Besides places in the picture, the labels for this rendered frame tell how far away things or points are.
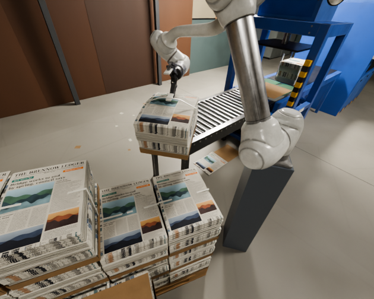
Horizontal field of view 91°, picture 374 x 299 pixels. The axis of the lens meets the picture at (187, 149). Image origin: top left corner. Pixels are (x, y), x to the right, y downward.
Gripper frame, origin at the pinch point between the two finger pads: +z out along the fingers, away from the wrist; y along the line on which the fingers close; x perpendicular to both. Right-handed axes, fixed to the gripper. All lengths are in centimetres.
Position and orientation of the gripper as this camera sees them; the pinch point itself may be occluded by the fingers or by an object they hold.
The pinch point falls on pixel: (167, 86)
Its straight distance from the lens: 101.6
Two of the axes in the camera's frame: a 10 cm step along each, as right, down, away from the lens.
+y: -0.1, 7.3, 6.9
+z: -2.0, 6.7, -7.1
